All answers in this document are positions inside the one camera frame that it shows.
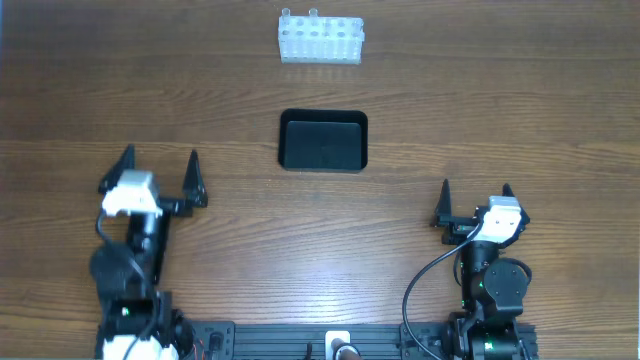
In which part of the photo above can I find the white test tube rack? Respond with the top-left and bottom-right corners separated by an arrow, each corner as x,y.
277,14 -> 366,65

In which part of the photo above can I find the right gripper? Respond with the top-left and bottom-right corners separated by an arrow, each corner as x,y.
431,178 -> 531,246

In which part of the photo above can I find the black cable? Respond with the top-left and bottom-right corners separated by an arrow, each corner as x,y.
94,209 -> 161,360
401,224 -> 484,360

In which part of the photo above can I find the mounting rail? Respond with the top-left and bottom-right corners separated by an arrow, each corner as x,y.
94,321 -> 540,360

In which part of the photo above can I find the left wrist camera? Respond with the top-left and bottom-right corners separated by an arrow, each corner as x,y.
101,169 -> 164,219

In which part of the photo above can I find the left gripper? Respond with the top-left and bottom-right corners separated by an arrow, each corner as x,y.
97,144 -> 209,218

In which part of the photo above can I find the black tray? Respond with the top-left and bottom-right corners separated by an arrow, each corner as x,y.
277,108 -> 370,174

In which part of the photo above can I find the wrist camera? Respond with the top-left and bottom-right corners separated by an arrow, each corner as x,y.
101,169 -> 164,219
474,195 -> 524,245

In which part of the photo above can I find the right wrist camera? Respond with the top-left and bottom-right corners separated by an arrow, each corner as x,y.
474,195 -> 524,245

